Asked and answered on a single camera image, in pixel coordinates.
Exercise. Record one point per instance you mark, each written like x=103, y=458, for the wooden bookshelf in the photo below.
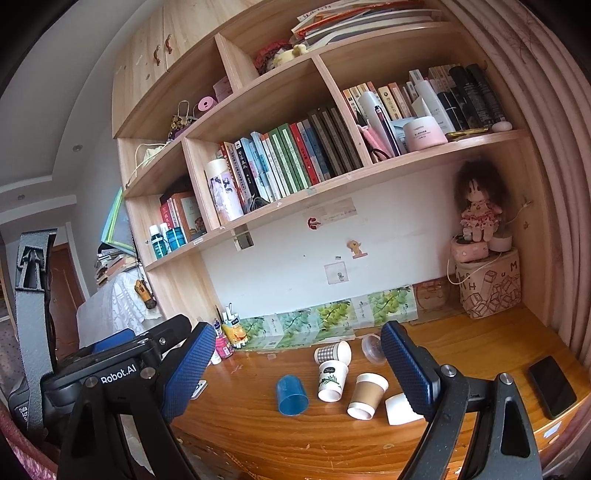
x=286, y=87

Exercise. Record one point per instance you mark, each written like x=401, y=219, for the red lace cloth item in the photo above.
x=268, y=55

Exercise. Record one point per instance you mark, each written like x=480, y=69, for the cube print storage bag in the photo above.
x=491, y=288

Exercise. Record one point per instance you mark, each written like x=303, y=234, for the white lace cloth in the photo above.
x=111, y=309

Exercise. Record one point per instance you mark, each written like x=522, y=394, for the white leaf print paper cup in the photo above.
x=331, y=379

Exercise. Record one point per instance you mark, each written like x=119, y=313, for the brown paper cup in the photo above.
x=365, y=396

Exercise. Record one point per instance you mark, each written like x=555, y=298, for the small white card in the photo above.
x=198, y=388

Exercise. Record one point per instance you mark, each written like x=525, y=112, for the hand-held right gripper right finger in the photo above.
x=408, y=374

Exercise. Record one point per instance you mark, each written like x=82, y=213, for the small white round lamp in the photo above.
x=501, y=242

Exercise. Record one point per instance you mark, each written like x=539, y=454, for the paper wall label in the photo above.
x=330, y=210

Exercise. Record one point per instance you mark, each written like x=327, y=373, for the blue transparent plastic cup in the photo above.
x=292, y=398

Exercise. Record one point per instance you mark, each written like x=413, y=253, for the small pink bottle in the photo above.
x=225, y=346

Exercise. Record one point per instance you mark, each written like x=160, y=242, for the pink cream jar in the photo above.
x=424, y=134

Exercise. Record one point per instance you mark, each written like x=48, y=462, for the white cosmetic bottle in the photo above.
x=371, y=117

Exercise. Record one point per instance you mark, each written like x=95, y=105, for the row of green and dark books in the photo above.
x=295, y=152

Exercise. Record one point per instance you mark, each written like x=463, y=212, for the yellow plush toy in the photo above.
x=288, y=55

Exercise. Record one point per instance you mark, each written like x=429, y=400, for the plain white paper cup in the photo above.
x=398, y=411

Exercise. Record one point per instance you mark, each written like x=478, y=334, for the clear plastic cup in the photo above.
x=371, y=348

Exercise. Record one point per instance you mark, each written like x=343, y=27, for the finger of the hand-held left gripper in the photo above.
x=117, y=340
x=173, y=330

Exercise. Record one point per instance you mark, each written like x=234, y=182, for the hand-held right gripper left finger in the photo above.
x=189, y=369

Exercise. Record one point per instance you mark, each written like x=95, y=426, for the dark floral gift bag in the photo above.
x=181, y=123

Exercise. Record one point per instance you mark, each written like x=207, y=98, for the gold flat case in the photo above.
x=466, y=134

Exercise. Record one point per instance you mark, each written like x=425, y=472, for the red wall sticker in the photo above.
x=313, y=223

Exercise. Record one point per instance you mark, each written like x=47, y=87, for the red book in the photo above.
x=167, y=214

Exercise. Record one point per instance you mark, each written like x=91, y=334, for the pink small box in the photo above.
x=223, y=88

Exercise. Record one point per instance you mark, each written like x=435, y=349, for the black smartphone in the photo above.
x=551, y=386

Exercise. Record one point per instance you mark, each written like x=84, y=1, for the stack of flat lying books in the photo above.
x=360, y=18

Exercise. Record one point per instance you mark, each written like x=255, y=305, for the teal jar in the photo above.
x=176, y=239

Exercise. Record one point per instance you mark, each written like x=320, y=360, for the pile of papers and books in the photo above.
x=113, y=270

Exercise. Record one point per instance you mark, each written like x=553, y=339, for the brown haired cloth doll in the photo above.
x=480, y=203

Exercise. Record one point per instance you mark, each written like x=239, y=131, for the brown wooden figurine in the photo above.
x=144, y=295

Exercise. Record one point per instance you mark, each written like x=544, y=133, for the short black cosmetic bottle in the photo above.
x=449, y=110

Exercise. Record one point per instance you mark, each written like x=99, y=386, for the green leaf print tissue pack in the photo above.
x=390, y=304
x=298, y=323
x=261, y=332
x=337, y=316

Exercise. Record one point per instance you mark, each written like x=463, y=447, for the white cosmetic tube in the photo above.
x=431, y=104

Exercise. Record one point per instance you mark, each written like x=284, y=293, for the row of beige spine books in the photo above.
x=392, y=99

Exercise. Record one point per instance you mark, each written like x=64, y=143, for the tall black cosmetic bottle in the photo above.
x=466, y=97
x=487, y=92

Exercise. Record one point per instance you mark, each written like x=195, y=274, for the checkered paper cup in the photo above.
x=330, y=353

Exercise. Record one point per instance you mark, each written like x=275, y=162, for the small pink oval case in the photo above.
x=501, y=126

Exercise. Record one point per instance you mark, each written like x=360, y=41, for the brown wooden door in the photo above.
x=67, y=286

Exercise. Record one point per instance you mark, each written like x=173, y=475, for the teal bottle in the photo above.
x=158, y=244

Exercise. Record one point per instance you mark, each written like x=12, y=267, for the pink music box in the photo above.
x=468, y=250

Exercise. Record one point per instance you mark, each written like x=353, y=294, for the group of small bottles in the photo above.
x=235, y=333

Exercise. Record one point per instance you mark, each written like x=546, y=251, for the brown illustrated box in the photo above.
x=191, y=217

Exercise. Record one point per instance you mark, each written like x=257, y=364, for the pink patterned cloth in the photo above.
x=21, y=454

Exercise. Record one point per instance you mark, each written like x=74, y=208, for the beige cartoon print box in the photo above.
x=431, y=299

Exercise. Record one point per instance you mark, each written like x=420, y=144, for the square pale wall sticker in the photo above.
x=335, y=273

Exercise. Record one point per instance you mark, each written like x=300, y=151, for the green framed board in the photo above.
x=117, y=226

